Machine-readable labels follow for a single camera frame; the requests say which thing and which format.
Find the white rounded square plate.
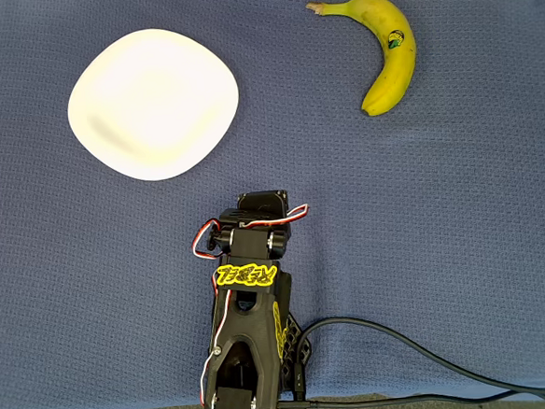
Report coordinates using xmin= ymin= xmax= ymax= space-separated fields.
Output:
xmin=62 ymin=21 xmax=246 ymax=188

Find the black straight cable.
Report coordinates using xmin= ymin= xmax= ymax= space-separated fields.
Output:
xmin=276 ymin=379 xmax=545 ymax=409

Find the blue woven table cloth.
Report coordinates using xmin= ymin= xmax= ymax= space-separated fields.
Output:
xmin=0 ymin=0 xmax=545 ymax=409

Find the black cable with curved loop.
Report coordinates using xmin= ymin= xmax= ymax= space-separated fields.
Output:
xmin=287 ymin=302 xmax=545 ymax=409

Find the yellow banana with sticker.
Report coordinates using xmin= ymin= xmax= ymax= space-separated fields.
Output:
xmin=304 ymin=0 xmax=423 ymax=122

